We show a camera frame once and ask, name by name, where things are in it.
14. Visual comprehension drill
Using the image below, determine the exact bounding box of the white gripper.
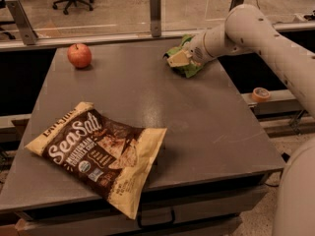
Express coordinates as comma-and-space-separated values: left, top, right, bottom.
167, 32, 208, 67

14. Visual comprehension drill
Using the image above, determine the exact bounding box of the green rice chip bag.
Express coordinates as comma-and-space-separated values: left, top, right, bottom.
163, 34, 203, 78

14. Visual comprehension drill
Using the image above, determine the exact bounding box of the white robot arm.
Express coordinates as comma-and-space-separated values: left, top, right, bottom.
167, 4, 315, 236

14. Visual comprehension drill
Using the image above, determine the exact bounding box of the brown sea salt chip bag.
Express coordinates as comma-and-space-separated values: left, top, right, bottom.
26, 102, 166, 219

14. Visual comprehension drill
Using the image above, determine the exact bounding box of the orange tape roll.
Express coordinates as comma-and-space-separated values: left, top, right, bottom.
252, 88, 271, 102

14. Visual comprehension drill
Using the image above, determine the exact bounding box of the red apple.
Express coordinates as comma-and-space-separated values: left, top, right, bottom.
67, 43, 92, 69

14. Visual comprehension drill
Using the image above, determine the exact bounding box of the glass barrier panel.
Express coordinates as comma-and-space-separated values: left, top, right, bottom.
0, 0, 315, 41

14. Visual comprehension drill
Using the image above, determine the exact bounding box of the middle metal glass bracket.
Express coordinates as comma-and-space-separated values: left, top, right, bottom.
150, 0, 161, 37

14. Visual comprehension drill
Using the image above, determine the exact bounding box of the black floor cable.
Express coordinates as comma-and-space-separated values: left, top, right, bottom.
264, 152, 291, 188

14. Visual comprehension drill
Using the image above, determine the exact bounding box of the left metal glass bracket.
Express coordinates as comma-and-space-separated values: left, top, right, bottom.
5, 0, 37, 45

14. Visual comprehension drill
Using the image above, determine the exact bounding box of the black drawer handle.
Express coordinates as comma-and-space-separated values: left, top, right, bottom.
137, 208, 176, 229

